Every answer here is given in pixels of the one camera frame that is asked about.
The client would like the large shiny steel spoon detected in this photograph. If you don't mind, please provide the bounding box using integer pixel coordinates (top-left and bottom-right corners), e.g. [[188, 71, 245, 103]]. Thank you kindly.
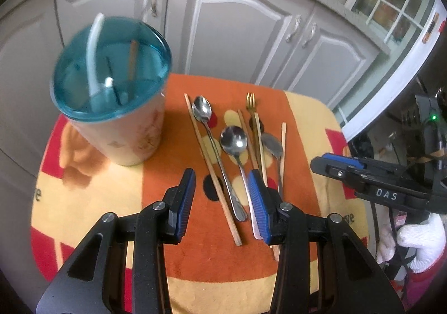
[[220, 126, 264, 240]]

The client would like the dull grey steel spoon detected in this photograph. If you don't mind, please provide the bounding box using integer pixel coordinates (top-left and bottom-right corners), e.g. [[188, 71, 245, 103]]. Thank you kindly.
[[260, 133, 284, 196]]

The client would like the dark utensil handle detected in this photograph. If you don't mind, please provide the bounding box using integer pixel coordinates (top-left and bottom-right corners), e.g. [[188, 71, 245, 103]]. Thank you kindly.
[[106, 57, 128, 105]]

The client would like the orange printed table cloth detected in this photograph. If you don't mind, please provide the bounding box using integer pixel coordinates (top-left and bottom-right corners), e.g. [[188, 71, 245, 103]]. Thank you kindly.
[[31, 74, 370, 314]]

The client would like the white plastic spoon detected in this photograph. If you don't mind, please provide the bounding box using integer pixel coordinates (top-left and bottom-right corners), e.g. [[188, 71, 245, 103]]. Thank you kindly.
[[87, 13, 114, 98]]

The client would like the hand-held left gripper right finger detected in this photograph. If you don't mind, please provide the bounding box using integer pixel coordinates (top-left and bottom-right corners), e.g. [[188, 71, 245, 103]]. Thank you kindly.
[[246, 170, 406, 314]]

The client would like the beige cup with teal lid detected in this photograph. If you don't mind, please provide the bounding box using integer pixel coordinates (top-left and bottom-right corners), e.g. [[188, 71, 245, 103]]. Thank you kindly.
[[50, 16, 172, 166]]

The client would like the person's right hand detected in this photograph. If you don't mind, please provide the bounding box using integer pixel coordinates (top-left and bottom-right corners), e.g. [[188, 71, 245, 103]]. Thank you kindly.
[[396, 212, 447, 273]]

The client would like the gold fork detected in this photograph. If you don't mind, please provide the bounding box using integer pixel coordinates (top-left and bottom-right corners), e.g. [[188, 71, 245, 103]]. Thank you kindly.
[[246, 92, 262, 171]]

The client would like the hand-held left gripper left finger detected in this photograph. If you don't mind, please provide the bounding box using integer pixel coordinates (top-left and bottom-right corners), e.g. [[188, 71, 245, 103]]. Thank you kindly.
[[35, 168, 197, 314]]

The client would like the long brown wooden chopstick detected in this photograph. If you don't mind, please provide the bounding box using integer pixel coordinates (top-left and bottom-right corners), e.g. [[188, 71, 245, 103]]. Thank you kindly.
[[184, 93, 242, 247]]

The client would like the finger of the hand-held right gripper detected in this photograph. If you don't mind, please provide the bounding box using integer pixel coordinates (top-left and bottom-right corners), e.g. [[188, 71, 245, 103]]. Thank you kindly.
[[310, 156, 357, 192], [321, 153, 406, 175]]

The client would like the black orange door handle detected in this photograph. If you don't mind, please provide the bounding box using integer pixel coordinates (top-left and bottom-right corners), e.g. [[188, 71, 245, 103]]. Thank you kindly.
[[422, 13, 441, 44]]

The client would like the pink red clothing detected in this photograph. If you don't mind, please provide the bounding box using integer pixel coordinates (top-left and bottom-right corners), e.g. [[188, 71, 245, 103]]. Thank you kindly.
[[398, 261, 447, 314]]

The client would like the long-handled steel spoon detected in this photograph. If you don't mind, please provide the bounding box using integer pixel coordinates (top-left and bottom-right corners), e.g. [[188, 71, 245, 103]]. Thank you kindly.
[[192, 95, 248, 222]]

